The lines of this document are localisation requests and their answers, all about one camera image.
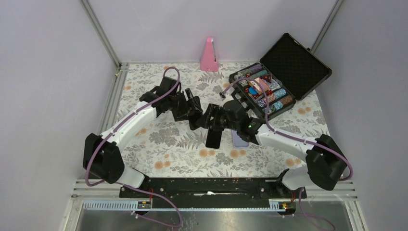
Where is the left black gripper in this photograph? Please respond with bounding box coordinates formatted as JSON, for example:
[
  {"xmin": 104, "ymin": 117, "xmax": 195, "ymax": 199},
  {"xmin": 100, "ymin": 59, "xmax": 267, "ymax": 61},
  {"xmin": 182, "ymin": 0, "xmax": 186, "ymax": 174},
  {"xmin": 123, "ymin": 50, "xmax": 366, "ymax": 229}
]
[{"xmin": 168, "ymin": 89, "xmax": 202, "ymax": 122}]

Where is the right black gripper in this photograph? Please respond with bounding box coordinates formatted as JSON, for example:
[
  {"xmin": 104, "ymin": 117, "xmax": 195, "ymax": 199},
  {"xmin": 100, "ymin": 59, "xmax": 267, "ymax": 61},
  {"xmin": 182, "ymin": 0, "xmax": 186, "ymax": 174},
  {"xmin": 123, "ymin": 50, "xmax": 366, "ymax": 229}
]
[{"xmin": 195, "ymin": 103, "xmax": 240, "ymax": 132}]

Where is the lilac phone case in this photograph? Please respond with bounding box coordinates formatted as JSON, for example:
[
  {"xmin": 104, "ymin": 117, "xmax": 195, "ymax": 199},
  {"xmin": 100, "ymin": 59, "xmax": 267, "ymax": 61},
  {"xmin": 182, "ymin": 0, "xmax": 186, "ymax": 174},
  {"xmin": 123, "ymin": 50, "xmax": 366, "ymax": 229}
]
[{"xmin": 231, "ymin": 130, "xmax": 249, "ymax": 149}]

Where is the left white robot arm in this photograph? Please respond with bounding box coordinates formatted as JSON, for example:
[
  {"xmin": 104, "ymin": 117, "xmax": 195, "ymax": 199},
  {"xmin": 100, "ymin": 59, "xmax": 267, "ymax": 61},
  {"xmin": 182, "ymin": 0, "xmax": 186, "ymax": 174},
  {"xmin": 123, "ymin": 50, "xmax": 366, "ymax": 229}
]
[{"xmin": 83, "ymin": 77, "xmax": 203, "ymax": 198}]

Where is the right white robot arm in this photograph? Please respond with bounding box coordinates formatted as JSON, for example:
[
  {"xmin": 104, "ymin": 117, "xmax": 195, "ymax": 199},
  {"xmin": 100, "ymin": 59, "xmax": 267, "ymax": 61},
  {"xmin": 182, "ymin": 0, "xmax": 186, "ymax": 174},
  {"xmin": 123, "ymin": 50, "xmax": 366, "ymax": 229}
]
[{"xmin": 195, "ymin": 100, "xmax": 347, "ymax": 198}]

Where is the black poker chip case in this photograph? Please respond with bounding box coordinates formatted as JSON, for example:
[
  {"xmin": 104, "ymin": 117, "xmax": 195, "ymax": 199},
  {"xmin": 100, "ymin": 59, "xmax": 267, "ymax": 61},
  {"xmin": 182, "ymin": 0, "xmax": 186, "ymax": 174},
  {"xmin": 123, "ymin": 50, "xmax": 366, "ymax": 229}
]
[{"xmin": 229, "ymin": 33, "xmax": 332, "ymax": 119}]

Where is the floral table mat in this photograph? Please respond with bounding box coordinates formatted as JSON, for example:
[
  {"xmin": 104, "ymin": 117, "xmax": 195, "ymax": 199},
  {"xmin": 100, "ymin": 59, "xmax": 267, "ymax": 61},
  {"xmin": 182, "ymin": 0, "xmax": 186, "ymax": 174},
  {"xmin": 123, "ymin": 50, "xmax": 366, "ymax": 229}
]
[{"xmin": 108, "ymin": 62, "xmax": 339, "ymax": 178}]

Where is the pink metronome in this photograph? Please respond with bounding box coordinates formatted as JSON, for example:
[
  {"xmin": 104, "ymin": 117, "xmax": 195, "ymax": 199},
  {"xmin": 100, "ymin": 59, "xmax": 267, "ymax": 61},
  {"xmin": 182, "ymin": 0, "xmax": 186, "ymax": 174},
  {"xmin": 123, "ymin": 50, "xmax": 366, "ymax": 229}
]
[{"xmin": 200, "ymin": 37, "xmax": 219, "ymax": 72}]

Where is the playing card deck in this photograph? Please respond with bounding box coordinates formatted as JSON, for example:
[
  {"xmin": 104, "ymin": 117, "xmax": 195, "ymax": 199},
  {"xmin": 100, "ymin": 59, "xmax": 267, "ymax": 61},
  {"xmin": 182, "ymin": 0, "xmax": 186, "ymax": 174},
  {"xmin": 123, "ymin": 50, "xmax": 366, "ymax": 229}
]
[{"xmin": 249, "ymin": 77, "xmax": 270, "ymax": 94}]

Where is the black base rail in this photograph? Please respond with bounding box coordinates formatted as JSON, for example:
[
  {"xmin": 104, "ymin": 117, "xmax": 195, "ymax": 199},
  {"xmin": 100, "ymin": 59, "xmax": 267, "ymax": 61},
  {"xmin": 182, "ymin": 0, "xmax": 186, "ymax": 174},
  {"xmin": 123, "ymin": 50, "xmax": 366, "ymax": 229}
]
[{"xmin": 119, "ymin": 177, "xmax": 306, "ymax": 209}]

